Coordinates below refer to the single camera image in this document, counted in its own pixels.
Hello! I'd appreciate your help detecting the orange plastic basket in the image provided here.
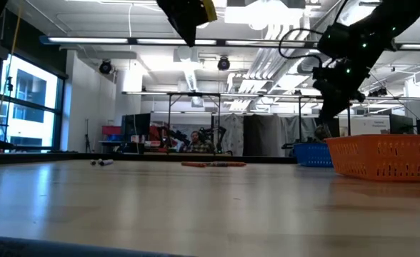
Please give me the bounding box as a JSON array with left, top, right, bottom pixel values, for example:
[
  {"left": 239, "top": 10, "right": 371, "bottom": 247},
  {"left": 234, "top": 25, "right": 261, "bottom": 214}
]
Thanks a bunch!
[{"left": 325, "top": 133, "right": 420, "bottom": 183}]

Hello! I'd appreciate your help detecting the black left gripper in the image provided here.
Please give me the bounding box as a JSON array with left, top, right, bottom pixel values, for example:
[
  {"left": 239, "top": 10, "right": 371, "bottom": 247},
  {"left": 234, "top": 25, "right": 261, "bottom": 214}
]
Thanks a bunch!
[{"left": 156, "top": 0, "right": 218, "bottom": 47}]

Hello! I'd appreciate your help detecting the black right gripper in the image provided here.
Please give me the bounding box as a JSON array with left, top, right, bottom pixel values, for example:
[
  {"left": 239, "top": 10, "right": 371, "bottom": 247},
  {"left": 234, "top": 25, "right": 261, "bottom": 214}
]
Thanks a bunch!
[{"left": 311, "top": 59, "right": 371, "bottom": 124}]

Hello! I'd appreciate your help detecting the red panel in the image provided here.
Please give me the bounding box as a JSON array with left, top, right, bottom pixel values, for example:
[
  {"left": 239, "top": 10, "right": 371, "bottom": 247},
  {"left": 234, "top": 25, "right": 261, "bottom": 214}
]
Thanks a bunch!
[{"left": 149, "top": 123, "right": 168, "bottom": 143}]

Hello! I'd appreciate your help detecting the yellow cable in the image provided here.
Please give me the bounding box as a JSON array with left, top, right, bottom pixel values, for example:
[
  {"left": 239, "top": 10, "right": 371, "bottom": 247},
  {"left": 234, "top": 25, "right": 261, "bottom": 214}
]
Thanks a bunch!
[{"left": 0, "top": 6, "right": 21, "bottom": 108}]

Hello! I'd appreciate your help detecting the red box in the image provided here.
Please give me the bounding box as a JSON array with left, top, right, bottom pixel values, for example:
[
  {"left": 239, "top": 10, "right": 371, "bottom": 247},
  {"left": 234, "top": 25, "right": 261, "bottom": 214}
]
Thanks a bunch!
[{"left": 101, "top": 125, "right": 123, "bottom": 137}]

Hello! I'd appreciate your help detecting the white ceiling pipe bundle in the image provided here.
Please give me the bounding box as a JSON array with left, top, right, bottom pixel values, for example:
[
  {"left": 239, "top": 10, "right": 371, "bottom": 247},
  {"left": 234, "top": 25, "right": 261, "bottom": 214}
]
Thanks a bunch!
[{"left": 227, "top": 14, "right": 313, "bottom": 112}]

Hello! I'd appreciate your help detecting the person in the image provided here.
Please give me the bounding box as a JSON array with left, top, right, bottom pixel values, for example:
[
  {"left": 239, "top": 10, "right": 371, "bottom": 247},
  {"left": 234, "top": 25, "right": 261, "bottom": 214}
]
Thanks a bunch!
[
  {"left": 314, "top": 123, "right": 334, "bottom": 143},
  {"left": 184, "top": 130, "right": 216, "bottom": 153}
]

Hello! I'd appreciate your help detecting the black tripod stand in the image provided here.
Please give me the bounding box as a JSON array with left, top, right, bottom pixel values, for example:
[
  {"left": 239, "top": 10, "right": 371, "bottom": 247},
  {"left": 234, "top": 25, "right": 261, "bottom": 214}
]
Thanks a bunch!
[{"left": 5, "top": 76, "right": 15, "bottom": 143}]

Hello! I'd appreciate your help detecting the grey curtain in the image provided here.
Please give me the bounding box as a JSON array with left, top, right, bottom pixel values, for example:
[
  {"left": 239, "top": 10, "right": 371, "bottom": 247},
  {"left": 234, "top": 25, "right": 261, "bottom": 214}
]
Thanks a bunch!
[{"left": 280, "top": 116, "right": 320, "bottom": 143}]

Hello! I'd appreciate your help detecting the thin background tripod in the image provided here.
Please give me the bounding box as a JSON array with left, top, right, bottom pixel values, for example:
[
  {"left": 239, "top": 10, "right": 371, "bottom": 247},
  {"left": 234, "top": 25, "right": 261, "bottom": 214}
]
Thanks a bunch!
[{"left": 84, "top": 119, "right": 92, "bottom": 153}]

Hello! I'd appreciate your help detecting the long light strip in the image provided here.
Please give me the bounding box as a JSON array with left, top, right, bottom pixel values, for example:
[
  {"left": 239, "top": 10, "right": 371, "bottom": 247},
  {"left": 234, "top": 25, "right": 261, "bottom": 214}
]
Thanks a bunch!
[{"left": 39, "top": 35, "right": 420, "bottom": 50}]

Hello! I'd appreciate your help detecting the hanging light bar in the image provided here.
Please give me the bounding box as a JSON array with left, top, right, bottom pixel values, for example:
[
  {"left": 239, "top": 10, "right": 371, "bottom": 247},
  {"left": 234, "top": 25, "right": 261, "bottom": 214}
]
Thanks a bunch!
[{"left": 121, "top": 91, "right": 420, "bottom": 103}]

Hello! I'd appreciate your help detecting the white patterned curtain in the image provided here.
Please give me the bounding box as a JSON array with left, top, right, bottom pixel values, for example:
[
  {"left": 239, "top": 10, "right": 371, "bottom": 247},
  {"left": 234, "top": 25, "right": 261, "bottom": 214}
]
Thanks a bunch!
[{"left": 213, "top": 113, "right": 246, "bottom": 156}]

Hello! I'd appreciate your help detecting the black aluminium table frame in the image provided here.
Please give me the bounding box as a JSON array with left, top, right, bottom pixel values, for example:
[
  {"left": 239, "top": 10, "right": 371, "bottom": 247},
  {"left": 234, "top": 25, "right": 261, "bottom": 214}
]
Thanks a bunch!
[{"left": 0, "top": 151, "right": 297, "bottom": 165}]

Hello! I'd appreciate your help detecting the black ceiling spotlight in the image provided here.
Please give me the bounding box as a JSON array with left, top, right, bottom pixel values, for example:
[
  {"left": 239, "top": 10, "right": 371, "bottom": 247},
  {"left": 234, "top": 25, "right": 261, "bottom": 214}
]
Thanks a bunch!
[
  {"left": 98, "top": 59, "right": 114, "bottom": 75},
  {"left": 216, "top": 56, "right": 231, "bottom": 71},
  {"left": 368, "top": 86, "right": 389, "bottom": 98}
]

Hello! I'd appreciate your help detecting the bright ceiling light panel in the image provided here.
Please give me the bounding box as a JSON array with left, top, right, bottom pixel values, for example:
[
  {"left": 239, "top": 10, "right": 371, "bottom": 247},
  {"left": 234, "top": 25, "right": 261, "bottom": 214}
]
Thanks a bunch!
[{"left": 224, "top": 0, "right": 306, "bottom": 31}]

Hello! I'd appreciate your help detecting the large dark-framed window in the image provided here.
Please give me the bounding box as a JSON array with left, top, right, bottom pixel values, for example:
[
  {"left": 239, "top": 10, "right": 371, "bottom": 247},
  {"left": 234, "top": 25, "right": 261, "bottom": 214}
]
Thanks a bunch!
[{"left": 0, "top": 52, "right": 67, "bottom": 153}]

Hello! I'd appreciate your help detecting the dark curtain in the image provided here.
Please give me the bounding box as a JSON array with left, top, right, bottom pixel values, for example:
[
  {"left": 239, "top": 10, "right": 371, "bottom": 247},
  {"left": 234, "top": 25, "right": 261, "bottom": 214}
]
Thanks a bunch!
[{"left": 243, "top": 114, "right": 283, "bottom": 157}]

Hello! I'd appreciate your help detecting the white board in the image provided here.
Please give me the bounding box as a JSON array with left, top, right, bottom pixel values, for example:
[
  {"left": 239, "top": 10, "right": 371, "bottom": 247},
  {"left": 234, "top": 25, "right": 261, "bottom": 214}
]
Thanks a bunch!
[{"left": 339, "top": 116, "right": 392, "bottom": 136}]

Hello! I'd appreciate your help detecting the blue plastic basket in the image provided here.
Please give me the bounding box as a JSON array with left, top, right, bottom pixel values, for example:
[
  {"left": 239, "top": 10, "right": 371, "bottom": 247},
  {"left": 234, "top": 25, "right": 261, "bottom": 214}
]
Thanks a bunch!
[{"left": 292, "top": 142, "right": 335, "bottom": 168}]

